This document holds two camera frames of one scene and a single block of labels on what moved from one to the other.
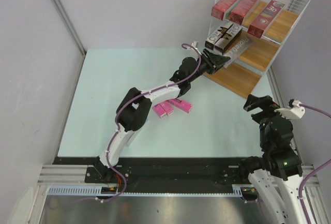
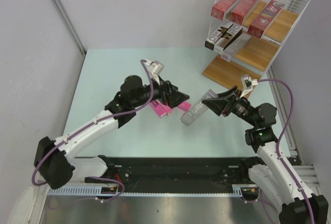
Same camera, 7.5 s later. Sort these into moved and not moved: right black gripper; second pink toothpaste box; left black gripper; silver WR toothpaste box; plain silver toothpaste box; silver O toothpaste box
Moved: right black gripper; left black gripper; plain silver toothpaste box
Not moved: second pink toothpaste box; silver WR toothpaste box; silver O toothpaste box
